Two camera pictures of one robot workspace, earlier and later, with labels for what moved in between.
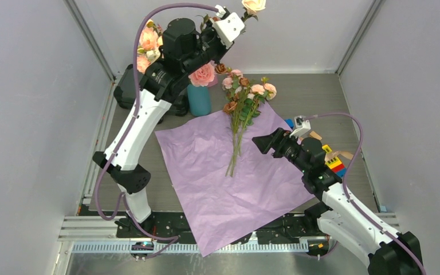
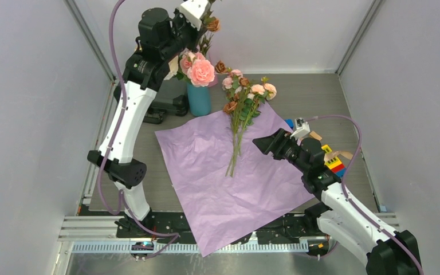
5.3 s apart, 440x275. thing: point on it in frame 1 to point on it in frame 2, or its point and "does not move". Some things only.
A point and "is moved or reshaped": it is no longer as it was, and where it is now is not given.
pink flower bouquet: x=244 y=105 does not move
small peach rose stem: x=248 y=14 is moved or reshaped
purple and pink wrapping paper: x=262 y=187 does not move
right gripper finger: x=266 y=143 does not move
